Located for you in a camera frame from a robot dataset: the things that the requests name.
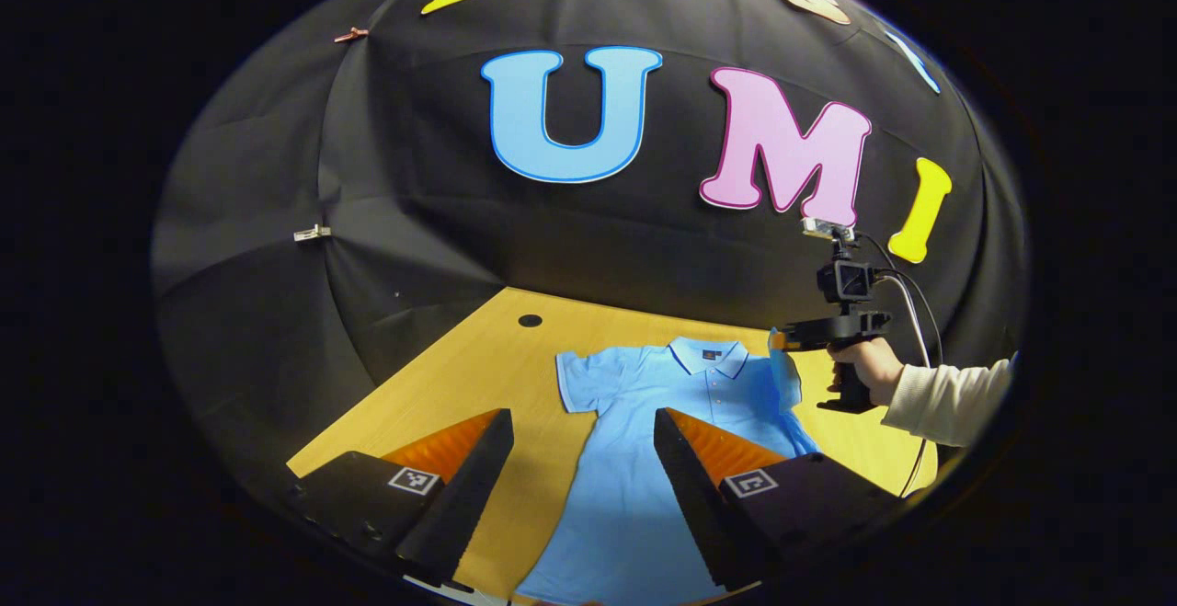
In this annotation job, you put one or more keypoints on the copper cloth clip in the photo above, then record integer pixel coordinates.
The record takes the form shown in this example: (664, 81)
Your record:
(350, 34)

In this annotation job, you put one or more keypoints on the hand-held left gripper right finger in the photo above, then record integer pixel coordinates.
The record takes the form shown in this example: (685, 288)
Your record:
(690, 496)

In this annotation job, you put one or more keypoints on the light blue T-shirt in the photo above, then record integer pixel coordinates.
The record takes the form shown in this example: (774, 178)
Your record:
(625, 514)

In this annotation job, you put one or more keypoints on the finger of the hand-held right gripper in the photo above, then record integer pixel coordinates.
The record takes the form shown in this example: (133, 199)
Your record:
(779, 340)

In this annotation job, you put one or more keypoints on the silver cloth clip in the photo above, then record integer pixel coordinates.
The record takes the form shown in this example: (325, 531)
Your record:
(312, 233)

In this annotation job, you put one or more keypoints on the black backdrop cloth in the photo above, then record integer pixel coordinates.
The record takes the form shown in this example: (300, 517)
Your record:
(644, 238)

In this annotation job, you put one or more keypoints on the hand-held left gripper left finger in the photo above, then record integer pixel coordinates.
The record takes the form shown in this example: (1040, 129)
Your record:
(464, 496)

